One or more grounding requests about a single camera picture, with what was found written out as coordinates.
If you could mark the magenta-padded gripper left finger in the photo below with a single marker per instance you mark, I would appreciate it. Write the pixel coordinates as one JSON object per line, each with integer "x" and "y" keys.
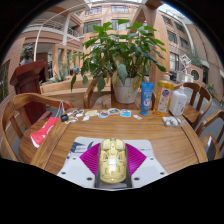
{"x": 75, "y": 170}

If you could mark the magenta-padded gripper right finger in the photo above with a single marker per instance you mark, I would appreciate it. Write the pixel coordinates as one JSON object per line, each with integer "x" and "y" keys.
{"x": 146, "y": 170}

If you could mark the yellow computer mouse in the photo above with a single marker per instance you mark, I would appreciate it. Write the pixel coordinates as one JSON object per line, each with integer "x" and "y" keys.
{"x": 112, "y": 163}

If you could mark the white cat-print mouse pad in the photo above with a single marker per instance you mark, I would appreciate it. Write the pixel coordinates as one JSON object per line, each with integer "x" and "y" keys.
{"x": 81, "y": 145}

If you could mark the small black item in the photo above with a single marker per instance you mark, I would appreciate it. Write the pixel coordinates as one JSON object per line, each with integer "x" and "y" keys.
{"x": 64, "y": 118}

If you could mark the crumpled clear plastic wrapper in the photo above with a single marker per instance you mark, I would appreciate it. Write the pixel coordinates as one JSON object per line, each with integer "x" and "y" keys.
{"x": 171, "y": 121}

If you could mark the black box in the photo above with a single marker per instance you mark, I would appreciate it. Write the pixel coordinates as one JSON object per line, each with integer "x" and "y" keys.
{"x": 211, "y": 148}

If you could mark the blue tube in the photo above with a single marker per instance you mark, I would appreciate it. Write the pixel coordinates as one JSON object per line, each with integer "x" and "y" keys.
{"x": 146, "y": 98}

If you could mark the yellow detergent bottle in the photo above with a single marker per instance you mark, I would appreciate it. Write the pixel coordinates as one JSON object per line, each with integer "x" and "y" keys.
{"x": 163, "y": 98}

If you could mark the white pump bottle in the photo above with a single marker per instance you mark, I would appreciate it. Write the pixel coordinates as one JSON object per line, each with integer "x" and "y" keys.
{"x": 178, "y": 101}

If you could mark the wooden armchair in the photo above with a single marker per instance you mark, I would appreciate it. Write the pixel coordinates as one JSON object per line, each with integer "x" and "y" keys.
{"x": 200, "y": 96}
{"x": 88, "y": 95}
{"x": 216, "y": 116}
{"x": 20, "y": 100}

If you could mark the spiky green agave plant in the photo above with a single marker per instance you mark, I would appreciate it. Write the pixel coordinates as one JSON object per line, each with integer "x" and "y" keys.
{"x": 60, "y": 76}

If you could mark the white outdoor sculpture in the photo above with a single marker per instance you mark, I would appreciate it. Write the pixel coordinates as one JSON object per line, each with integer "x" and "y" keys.
{"x": 186, "y": 66}

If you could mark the green plant in white pot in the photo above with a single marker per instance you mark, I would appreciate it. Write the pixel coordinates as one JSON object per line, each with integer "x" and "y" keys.
{"x": 120, "y": 53}

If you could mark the dark bust statue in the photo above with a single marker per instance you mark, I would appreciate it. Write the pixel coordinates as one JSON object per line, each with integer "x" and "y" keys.
{"x": 26, "y": 55}

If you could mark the dark red wooden pedestal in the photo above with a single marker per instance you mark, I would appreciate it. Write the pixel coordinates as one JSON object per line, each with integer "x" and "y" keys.
{"x": 28, "y": 80}

